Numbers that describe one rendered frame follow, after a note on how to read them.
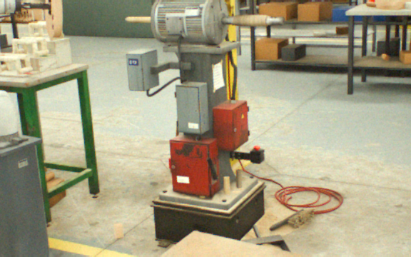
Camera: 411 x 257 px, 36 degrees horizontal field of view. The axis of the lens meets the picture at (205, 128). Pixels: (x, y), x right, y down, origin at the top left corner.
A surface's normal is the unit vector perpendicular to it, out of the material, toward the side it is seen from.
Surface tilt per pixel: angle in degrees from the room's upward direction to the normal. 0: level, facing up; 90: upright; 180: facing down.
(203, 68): 90
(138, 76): 90
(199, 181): 90
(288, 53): 90
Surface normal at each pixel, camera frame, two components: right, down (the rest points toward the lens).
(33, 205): 0.82, 0.12
